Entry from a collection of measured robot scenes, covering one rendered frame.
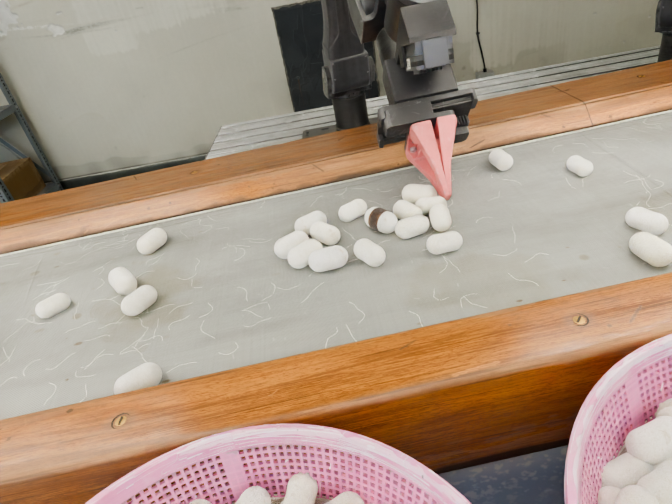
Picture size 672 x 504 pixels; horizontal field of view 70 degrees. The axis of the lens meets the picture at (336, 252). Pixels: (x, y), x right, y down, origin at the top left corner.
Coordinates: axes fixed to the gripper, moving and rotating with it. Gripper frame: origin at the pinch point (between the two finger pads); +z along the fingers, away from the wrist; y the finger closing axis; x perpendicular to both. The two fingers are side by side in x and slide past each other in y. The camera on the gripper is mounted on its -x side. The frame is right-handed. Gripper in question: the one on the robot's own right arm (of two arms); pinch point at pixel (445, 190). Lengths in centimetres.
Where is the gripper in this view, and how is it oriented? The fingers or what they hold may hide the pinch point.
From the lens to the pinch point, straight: 51.2
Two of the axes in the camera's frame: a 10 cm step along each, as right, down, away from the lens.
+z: 2.0, 9.4, -2.8
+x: 0.6, 2.7, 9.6
